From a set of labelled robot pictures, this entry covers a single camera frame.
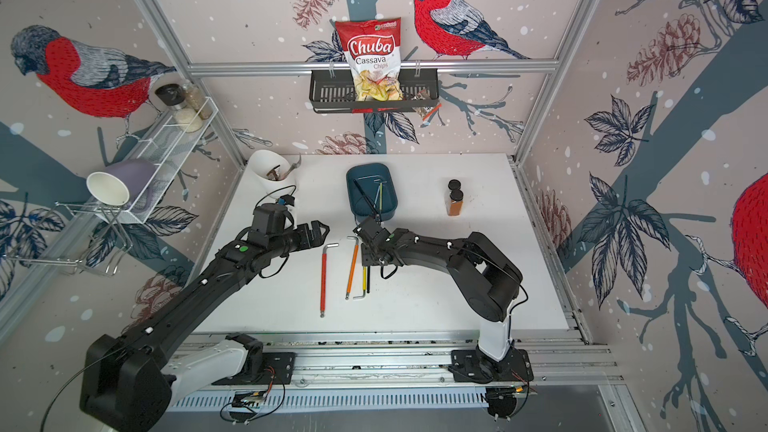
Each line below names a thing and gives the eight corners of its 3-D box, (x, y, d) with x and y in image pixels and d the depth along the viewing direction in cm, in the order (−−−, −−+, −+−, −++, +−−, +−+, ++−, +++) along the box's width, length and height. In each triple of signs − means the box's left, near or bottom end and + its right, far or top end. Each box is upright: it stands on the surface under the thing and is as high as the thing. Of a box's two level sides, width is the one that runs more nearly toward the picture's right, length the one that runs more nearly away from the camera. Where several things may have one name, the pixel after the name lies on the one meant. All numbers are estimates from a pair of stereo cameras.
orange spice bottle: (448, 217, 106) (452, 200, 98) (446, 206, 109) (450, 189, 101) (459, 217, 106) (464, 200, 98) (457, 206, 109) (462, 189, 101)
